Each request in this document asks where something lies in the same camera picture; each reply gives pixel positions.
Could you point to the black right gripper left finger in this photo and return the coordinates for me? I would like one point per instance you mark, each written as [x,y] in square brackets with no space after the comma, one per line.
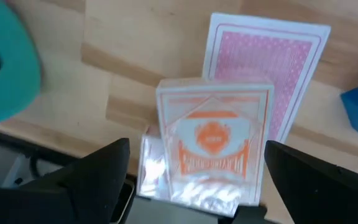
[73,199]

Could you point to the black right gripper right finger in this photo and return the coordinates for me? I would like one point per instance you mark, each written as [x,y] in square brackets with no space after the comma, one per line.
[322,199]

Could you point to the teal foam die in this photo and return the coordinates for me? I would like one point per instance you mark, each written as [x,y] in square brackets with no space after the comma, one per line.
[11,93]

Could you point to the orange playing card deck box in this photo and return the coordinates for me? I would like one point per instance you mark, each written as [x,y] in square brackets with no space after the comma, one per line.
[213,133]

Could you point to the red playing card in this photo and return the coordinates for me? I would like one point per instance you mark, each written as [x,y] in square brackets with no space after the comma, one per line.
[152,168]

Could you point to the pink-backed playing card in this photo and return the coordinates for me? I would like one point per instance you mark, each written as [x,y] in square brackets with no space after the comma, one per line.
[259,56]

